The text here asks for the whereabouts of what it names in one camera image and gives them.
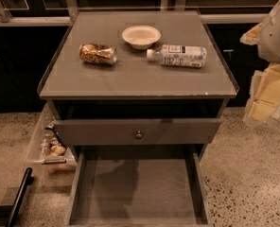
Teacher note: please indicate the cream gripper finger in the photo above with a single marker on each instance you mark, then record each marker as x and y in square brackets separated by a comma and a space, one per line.
[264, 101]
[251, 37]

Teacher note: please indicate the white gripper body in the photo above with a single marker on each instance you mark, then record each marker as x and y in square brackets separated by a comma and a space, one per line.
[276, 37]

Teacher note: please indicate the clear plastic water bottle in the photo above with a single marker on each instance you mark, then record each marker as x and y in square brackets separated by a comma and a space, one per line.
[179, 55]

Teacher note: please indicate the grey drawer cabinet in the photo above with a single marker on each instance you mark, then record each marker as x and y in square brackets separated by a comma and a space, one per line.
[135, 88]

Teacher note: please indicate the round metal drawer knob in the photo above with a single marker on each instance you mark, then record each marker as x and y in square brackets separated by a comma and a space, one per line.
[139, 135]

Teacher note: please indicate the grey top drawer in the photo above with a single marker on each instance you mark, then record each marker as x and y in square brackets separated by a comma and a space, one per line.
[105, 132]

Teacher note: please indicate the grey open middle drawer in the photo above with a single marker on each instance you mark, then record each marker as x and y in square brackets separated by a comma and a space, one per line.
[155, 187]

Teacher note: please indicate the white paper bowl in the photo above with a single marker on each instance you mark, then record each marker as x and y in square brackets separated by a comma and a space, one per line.
[141, 37]

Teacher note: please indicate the crushed gold can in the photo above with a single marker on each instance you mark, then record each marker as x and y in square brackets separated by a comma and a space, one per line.
[98, 53]

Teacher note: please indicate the snack items in bin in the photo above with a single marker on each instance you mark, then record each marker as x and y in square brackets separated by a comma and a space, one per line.
[51, 145]

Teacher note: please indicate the black bar on floor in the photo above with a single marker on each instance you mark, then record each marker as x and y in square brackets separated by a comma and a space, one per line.
[26, 181]

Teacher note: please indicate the metal railing frame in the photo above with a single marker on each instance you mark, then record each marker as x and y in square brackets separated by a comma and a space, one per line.
[65, 12]

